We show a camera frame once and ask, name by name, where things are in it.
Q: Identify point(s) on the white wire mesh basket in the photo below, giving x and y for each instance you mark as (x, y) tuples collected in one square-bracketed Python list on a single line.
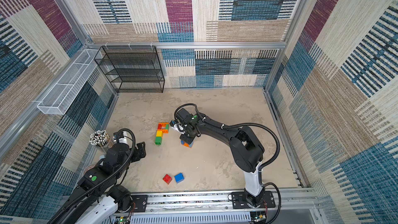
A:
[(61, 96)]

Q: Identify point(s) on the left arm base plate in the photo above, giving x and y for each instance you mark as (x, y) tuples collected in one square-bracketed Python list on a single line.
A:
[(139, 203)]

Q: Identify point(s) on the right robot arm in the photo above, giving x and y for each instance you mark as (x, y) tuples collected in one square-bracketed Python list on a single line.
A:
[(246, 149)]

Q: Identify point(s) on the dark green lego brick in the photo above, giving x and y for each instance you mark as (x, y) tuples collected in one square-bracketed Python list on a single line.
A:
[(158, 140)]

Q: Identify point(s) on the black wire mesh shelf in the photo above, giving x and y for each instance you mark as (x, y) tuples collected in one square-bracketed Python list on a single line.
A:
[(131, 69)]

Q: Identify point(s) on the circuit board with leds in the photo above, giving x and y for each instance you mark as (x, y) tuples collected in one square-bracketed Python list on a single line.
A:
[(258, 218)]

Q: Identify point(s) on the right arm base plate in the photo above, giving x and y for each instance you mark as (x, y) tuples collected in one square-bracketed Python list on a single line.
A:
[(242, 200)]

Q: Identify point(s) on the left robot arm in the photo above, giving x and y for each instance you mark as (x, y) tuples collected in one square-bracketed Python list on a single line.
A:
[(98, 195)]

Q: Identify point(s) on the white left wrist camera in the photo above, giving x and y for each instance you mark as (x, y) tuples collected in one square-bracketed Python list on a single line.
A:
[(123, 138)]

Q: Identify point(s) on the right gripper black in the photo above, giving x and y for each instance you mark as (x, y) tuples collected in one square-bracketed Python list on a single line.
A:
[(185, 135)]

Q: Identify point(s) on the white cable duct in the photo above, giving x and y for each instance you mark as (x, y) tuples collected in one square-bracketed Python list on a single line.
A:
[(193, 218)]

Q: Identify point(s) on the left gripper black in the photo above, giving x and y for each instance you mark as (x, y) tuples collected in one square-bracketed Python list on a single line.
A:
[(137, 156)]

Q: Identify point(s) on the cup of pens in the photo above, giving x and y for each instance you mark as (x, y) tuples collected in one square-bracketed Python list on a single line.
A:
[(100, 139)]

